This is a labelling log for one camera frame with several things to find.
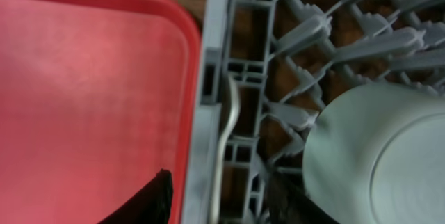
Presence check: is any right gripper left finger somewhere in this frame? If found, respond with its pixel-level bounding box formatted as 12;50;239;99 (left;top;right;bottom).
99;169;173;224

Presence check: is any white plastic spoon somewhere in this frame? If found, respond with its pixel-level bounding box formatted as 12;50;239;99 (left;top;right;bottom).
208;73;241;224

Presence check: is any grey dishwasher rack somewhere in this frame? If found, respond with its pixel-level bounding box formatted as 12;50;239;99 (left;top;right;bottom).
182;0;444;223

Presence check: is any red serving tray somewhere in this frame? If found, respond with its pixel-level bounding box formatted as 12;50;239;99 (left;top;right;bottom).
1;0;201;223

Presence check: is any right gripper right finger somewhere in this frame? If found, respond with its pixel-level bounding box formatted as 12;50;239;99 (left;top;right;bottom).
266;172;338;224

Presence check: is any green small bowl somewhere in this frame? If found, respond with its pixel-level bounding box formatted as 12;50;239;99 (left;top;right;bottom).
302;83;444;223

